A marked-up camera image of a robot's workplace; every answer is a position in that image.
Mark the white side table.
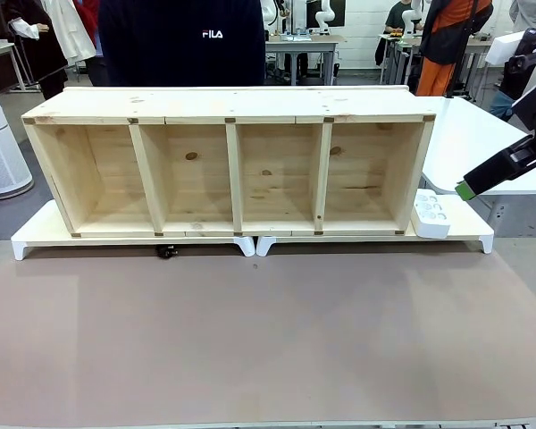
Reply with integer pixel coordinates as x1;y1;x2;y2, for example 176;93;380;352
418;97;536;198

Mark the white wood-topped riser stand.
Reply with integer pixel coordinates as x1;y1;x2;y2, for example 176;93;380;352
11;198;255;262
255;196;495;258

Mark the white power strip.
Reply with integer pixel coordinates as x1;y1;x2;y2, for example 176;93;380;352
411;189;452;240

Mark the person in orange and black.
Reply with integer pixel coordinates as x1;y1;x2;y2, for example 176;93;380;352
415;0;495;97

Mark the grey workbench with legs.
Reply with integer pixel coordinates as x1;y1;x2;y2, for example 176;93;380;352
376;33;495;87

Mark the seated person in green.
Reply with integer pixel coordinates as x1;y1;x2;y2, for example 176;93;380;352
385;0;415;35

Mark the grey background desk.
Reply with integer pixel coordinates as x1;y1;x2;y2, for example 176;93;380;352
264;33;348;87

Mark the pine wood four-bay shelf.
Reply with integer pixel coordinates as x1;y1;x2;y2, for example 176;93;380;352
21;85;437;238

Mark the person in navy Fila shirt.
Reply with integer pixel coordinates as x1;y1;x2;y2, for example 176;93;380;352
97;0;267;88

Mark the red garment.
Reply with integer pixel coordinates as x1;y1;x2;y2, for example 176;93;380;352
76;0;102;59

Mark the white lab coat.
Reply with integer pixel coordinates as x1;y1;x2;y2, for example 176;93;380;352
47;0;97;63

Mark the black garment on mannequin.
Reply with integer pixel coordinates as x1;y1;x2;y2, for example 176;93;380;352
3;0;69;100

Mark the white cylindrical air purifier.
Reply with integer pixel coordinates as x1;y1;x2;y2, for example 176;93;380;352
0;74;34;198

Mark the light wood background desk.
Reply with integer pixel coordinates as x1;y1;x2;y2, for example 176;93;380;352
0;38;29;93

